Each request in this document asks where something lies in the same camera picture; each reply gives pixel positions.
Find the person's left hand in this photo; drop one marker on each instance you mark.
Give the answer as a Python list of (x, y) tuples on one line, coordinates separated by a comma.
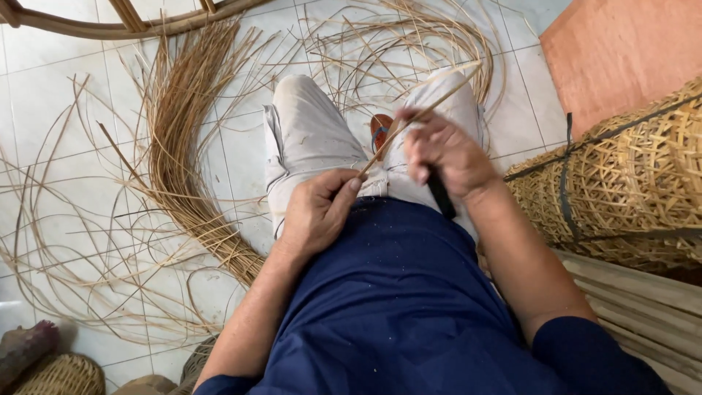
[(312, 211)]

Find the person's right hand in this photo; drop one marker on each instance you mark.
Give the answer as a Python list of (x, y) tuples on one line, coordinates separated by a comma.
[(452, 156)]

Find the person's right fingers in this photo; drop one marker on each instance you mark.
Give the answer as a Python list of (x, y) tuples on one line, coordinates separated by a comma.
[(419, 140)]

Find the thin rattan strip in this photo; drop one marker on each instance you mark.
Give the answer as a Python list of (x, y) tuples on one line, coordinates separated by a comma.
[(425, 109)]

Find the orange sandal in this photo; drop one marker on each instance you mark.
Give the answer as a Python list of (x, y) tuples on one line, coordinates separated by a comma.
[(379, 131)]

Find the loose rattan strips heap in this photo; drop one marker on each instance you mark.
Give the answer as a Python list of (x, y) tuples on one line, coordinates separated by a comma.
[(82, 247), (384, 38)]

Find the light grey trousers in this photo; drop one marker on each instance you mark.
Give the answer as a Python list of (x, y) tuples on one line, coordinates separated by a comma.
[(307, 142)]

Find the navy blue shirt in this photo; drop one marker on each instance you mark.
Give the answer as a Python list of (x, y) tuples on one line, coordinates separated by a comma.
[(406, 307)]

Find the stack of woven rattan baskets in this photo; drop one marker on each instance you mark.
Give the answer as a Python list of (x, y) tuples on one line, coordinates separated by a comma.
[(630, 181)]

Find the orange plywood board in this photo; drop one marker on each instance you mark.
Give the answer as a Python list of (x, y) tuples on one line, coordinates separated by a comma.
[(619, 55)]

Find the thick bundle of rattan strips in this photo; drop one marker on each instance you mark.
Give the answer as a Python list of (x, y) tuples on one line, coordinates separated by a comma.
[(178, 148)]

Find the pale wooden planks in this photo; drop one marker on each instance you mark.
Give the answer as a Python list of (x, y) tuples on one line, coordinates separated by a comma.
[(647, 318)]

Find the grey woven basket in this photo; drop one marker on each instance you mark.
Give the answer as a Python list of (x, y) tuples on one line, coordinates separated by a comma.
[(196, 365)]

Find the brown rounded object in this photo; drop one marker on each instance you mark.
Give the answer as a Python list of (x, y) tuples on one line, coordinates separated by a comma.
[(145, 385)]

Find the small woven wicker basket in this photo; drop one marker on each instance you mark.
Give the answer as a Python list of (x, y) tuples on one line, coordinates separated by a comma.
[(63, 377)]

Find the purple brown cloth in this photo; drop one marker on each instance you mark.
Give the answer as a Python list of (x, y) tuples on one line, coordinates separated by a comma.
[(24, 345)]

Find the bent rattan furniture frame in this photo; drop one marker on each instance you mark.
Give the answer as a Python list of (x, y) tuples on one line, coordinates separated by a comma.
[(109, 28)]

